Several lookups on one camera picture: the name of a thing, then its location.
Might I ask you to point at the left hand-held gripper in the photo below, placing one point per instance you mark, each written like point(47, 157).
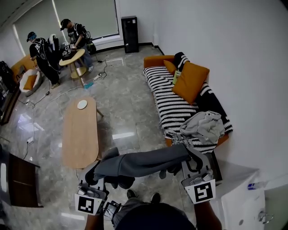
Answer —
point(91, 193)

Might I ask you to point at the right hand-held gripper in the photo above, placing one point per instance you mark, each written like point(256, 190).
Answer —
point(199, 188)

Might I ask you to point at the orange sofa seat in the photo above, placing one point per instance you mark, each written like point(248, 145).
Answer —
point(221, 138)

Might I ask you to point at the dark grey cloth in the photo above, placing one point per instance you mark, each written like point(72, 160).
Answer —
point(144, 162)

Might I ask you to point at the person's left forearm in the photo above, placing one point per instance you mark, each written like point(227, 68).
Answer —
point(94, 223)

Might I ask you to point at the person's right forearm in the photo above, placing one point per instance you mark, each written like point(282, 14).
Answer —
point(207, 216)

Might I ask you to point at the light grey garment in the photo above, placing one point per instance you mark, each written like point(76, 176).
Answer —
point(202, 128)

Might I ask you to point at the oval wooden coffee table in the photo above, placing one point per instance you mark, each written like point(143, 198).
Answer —
point(78, 134)

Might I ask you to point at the black waist device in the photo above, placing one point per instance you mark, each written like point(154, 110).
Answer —
point(111, 210)

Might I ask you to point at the person's left shoe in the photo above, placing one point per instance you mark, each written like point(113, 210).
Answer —
point(131, 194)

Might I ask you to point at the person's shoe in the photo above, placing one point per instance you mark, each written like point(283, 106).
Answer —
point(131, 194)
point(155, 198)

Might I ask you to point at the person's right shoe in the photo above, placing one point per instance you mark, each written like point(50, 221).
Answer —
point(155, 198)

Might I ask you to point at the white cabinet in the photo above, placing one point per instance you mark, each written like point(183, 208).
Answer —
point(243, 197)

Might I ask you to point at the black and white striped blanket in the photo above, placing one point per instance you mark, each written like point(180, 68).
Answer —
point(173, 105)

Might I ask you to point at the blue and white packet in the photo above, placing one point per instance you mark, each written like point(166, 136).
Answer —
point(255, 186)

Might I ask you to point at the dark wooden cabinet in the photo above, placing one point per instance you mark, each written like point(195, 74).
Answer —
point(23, 179)

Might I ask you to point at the white power strip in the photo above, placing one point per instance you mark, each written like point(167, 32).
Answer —
point(97, 78)
point(30, 140)

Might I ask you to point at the white round plate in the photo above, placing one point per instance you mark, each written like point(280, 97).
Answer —
point(82, 104)

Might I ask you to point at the person's legs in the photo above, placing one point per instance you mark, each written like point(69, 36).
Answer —
point(153, 218)

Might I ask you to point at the large orange cushion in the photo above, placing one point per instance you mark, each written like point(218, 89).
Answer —
point(191, 82)

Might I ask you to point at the blue floor item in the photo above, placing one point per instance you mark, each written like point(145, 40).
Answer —
point(88, 85)

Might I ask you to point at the green booklet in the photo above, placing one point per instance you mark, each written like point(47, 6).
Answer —
point(177, 76)

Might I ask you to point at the small orange cushion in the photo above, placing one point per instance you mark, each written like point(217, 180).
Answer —
point(169, 66)

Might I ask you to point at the white armchair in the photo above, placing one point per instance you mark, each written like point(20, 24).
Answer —
point(33, 86)

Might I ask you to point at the dark low shelf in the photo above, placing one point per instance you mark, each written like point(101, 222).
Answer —
point(7, 105)

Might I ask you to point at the orange armchair cushion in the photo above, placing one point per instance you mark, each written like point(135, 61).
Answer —
point(29, 82)

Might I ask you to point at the round wooden side table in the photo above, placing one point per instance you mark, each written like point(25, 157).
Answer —
point(74, 58)

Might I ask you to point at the orange bench sofa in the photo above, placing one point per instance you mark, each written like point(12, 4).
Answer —
point(23, 64)

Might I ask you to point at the black bag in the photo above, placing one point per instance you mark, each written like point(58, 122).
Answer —
point(6, 75)

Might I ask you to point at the black tower appliance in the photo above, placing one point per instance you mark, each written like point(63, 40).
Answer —
point(130, 33)

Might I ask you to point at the grey window blind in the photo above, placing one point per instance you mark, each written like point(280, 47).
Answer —
point(87, 18)

